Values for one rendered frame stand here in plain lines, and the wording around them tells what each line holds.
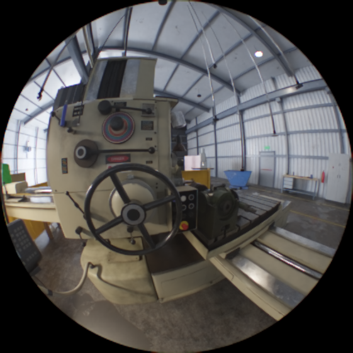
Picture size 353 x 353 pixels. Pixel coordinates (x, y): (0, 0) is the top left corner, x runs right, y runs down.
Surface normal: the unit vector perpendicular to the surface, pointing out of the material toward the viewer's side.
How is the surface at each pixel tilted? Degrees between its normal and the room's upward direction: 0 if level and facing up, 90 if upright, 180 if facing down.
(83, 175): 90
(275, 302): 0
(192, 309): 0
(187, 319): 0
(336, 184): 90
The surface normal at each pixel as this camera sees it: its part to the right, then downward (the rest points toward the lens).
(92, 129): 0.36, 0.11
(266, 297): -0.03, -0.99
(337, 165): -0.94, 0.07
